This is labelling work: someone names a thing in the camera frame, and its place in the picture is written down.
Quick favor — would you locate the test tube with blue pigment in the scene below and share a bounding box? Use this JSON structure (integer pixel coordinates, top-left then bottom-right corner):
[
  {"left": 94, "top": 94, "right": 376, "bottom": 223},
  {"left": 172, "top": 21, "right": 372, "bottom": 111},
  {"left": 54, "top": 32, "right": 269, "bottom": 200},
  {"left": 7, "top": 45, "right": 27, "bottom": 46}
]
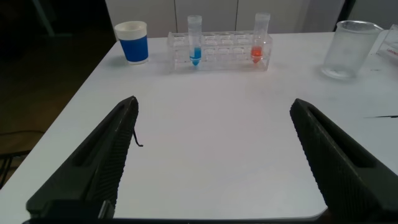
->
[{"left": 187, "top": 14, "right": 203, "bottom": 67}]

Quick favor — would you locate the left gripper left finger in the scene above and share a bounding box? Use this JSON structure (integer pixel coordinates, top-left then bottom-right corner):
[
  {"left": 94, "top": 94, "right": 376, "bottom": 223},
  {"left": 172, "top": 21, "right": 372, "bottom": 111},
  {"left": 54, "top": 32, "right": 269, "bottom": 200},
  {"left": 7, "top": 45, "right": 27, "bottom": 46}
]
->
[{"left": 25, "top": 95, "right": 140, "bottom": 220}]

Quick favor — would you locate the metal chair leg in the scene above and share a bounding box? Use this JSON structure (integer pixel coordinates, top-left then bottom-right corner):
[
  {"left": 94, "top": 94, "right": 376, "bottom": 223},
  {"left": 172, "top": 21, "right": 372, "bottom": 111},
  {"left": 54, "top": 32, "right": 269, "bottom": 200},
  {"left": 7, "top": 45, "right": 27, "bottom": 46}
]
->
[{"left": 0, "top": 150, "right": 32, "bottom": 188}]

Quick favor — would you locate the clear acrylic test tube rack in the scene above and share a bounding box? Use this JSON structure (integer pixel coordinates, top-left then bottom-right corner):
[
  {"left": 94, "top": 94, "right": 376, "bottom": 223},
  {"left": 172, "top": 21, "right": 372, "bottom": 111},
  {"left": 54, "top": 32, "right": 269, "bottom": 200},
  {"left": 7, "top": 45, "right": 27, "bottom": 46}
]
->
[
  {"left": 376, "top": 24, "right": 398, "bottom": 65},
  {"left": 167, "top": 30, "right": 274, "bottom": 73}
]

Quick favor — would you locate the blue white paper cup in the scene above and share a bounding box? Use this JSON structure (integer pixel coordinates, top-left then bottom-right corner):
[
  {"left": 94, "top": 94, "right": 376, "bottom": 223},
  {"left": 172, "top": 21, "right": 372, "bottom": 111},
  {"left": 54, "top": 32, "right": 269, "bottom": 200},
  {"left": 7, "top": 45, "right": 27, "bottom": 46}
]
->
[{"left": 113, "top": 21, "right": 149, "bottom": 65}]

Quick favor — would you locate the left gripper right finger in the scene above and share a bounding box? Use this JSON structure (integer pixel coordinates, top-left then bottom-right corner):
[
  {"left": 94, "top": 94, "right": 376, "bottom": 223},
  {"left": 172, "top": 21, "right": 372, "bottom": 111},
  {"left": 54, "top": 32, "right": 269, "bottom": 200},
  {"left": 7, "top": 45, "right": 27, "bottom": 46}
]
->
[{"left": 289, "top": 98, "right": 398, "bottom": 222}]

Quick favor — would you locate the white partition panel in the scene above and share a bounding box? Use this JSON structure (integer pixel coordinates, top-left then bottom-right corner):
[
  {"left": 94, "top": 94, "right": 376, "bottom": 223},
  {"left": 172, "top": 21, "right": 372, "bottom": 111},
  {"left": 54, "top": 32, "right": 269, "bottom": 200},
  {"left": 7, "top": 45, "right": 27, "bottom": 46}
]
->
[
  {"left": 235, "top": 0, "right": 312, "bottom": 34},
  {"left": 174, "top": 0, "right": 238, "bottom": 34},
  {"left": 306, "top": 0, "right": 346, "bottom": 34},
  {"left": 104, "top": 0, "right": 177, "bottom": 39}
]

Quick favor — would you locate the clear glass beaker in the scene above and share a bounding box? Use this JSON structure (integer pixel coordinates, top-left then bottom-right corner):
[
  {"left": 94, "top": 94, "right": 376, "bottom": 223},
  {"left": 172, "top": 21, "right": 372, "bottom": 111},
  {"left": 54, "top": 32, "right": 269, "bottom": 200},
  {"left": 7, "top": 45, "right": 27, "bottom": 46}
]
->
[{"left": 320, "top": 20, "right": 384, "bottom": 80}]

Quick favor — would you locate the test tube with red pigment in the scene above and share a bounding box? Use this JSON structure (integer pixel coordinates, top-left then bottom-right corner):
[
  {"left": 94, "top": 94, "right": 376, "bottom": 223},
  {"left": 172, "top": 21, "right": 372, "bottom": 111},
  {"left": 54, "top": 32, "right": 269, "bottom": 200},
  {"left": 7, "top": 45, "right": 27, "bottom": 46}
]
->
[{"left": 250, "top": 12, "right": 271, "bottom": 65}]

